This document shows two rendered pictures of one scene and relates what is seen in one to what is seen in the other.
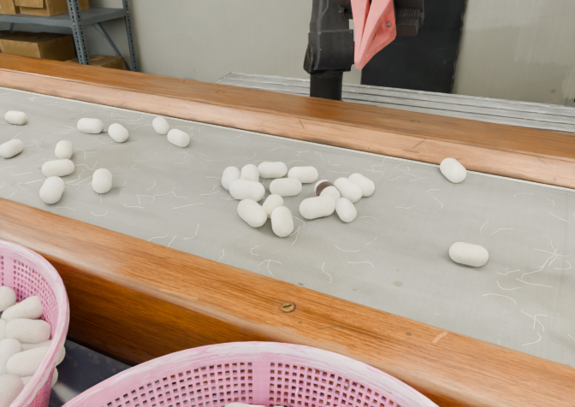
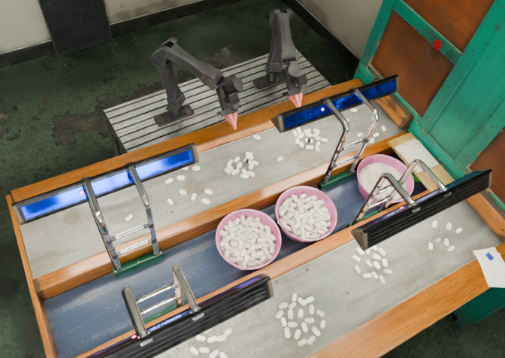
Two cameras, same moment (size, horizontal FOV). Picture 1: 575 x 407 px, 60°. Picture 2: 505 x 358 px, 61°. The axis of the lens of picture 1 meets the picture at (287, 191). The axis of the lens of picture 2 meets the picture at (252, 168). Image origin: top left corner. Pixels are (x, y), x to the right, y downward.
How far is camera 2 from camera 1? 166 cm
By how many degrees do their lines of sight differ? 51
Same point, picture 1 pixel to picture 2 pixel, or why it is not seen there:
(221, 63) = not seen: outside the picture
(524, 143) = (261, 119)
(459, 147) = (252, 128)
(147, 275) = (256, 198)
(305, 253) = (260, 177)
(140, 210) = (224, 191)
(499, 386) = (303, 178)
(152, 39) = not seen: outside the picture
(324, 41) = (179, 101)
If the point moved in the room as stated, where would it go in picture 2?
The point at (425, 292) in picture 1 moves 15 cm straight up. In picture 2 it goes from (281, 170) to (286, 150)
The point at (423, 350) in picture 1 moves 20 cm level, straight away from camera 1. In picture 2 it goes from (294, 180) to (269, 150)
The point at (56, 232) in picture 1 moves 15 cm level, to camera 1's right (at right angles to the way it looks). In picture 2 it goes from (231, 205) to (252, 183)
